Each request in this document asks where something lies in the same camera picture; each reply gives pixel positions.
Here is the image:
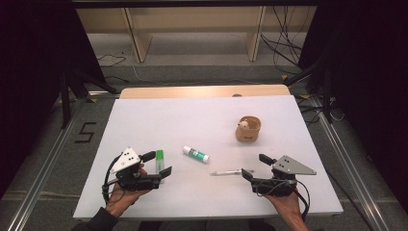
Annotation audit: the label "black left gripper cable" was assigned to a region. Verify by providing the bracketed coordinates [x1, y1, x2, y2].
[101, 155, 121, 205]

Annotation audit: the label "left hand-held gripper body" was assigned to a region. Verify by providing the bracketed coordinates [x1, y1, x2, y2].
[110, 146, 163, 192]

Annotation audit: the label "person's right hand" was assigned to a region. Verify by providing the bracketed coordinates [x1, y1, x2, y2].
[264, 191, 304, 219]

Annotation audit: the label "light wooden table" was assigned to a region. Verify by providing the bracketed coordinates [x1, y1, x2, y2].
[118, 84, 292, 100]

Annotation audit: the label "dark curtain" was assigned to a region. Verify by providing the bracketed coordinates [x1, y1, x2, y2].
[297, 0, 408, 206]
[0, 0, 107, 200]

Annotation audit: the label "person's left hand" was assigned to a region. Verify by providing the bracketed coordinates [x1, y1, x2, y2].
[105, 185, 151, 218]

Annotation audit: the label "tan bear pen holder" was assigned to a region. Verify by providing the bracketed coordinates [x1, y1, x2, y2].
[235, 115, 263, 143]

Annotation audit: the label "aluminium floor rail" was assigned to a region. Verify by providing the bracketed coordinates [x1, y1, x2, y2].
[6, 92, 88, 231]
[309, 95, 391, 231]

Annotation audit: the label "black metal stand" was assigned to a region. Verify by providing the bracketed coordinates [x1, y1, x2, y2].
[59, 68, 119, 129]
[283, 61, 335, 124]

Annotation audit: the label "black floor cables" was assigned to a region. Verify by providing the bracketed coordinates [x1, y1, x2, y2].
[296, 95, 345, 126]

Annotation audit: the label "light wooden shelf unit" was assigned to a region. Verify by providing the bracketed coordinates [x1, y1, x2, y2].
[76, 6, 319, 64]

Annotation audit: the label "green highlighter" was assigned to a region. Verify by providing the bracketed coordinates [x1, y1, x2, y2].
[155, 149, 166, 184]

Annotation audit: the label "clear plastic pen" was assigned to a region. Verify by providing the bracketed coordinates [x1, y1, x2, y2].
[210, 168, 255, 177]

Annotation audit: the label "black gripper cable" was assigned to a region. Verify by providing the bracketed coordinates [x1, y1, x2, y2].
[101, 155, 121, 205]
[293, 179, 312, 222]

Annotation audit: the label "thin black floor cable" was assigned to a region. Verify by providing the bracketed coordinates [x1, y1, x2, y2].
[96, 53, 127, 67]

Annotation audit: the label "green and white glue stick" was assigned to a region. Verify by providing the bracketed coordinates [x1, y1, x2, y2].
[182, 145, 211, 165]

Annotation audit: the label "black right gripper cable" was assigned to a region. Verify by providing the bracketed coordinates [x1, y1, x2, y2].
[293, 179, 312, 222]

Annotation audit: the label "bundle of black cables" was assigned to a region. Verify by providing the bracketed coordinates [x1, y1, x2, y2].
[259, 6, 309, 75]

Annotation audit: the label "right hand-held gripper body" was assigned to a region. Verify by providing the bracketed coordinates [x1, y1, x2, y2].
[250, 155, 318, 197]

